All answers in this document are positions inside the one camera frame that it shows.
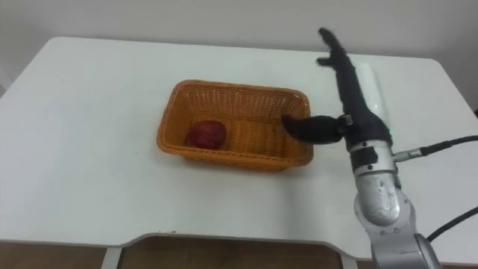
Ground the red strawberry soft toy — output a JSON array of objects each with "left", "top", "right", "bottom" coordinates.
[{"left": 185, "top": 120, "right": 228, "bottom": 151}]

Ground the orange woven basket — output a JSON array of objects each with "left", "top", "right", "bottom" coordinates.
[{"left": 155, "top": 78, "right": 314, "bottom": 173}]

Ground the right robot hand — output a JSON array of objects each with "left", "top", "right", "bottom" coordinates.
[{"left": 281, "top": 27, "right": 394, "bottom": 152}]

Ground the white desk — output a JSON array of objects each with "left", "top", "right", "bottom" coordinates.
[{"left": 0, "top": 36, "right": 478, "bottom": 269}]

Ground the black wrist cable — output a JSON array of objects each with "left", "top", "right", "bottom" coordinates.
[{"left": 393, "top": 134, "right": 478, "bottom": 243}]

